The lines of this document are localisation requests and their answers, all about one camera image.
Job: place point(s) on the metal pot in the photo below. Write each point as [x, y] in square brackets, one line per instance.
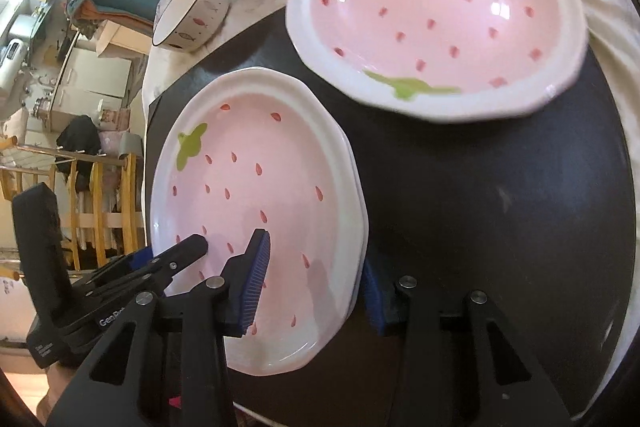
[41, 106]

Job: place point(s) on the white cabinet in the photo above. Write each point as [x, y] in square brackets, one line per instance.
[90, 77]

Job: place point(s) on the white bedside table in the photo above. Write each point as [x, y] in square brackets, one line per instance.
[122, 39]

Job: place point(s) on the black leather mat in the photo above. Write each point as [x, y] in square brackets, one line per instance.
[475, 207]

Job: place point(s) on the wooden chair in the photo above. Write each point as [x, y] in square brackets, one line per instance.
[102, 227]

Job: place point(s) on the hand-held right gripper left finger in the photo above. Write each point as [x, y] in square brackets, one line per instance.
[255, 277]

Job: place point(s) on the person's left forearm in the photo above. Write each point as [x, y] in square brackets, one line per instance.
[57, 389]

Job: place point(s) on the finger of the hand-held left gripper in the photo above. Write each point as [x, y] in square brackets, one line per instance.
[185, 252]
[125, 264]

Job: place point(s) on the black garment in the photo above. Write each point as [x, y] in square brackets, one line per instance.
[77, 139]

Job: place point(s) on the silver appliance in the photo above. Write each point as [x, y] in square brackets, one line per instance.
[15, 52]

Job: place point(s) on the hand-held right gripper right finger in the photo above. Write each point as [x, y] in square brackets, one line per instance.
[375, 302]

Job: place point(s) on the white fish-print bowl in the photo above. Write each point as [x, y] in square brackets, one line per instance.
[190, 9]

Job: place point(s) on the pink bag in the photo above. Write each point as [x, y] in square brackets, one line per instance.
[117, 143]

